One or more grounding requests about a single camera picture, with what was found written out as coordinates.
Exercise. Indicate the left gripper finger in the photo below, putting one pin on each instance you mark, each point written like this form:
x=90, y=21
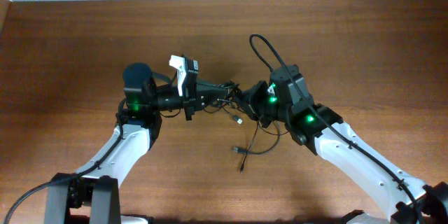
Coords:
x=209, y=99
x=213, y=89

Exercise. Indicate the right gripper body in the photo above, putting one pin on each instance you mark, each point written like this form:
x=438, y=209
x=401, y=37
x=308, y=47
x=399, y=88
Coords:
x=258, y=104

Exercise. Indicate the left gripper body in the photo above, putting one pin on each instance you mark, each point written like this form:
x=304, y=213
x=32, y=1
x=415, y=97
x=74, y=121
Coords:
x=189, y=100

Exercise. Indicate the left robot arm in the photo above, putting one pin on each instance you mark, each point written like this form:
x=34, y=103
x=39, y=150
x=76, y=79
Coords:
x=91, y=193

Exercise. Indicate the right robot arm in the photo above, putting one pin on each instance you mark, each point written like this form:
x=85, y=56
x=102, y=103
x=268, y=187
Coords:
x=285, y=98

